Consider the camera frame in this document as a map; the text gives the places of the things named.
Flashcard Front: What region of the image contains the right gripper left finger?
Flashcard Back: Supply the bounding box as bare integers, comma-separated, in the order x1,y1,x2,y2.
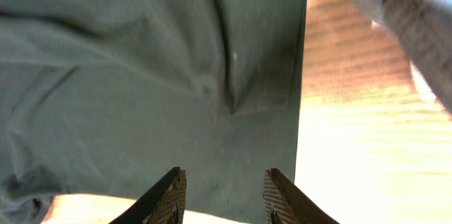
109,167,186,224

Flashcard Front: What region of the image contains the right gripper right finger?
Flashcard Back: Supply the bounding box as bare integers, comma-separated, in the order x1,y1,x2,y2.
263,168,339,224

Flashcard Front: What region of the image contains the black t-shirt with logo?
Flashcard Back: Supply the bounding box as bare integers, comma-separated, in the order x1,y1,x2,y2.
1,0,306,223

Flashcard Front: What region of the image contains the dark grey folded shirt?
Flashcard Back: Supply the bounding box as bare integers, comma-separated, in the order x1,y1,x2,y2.
351,0,451,111

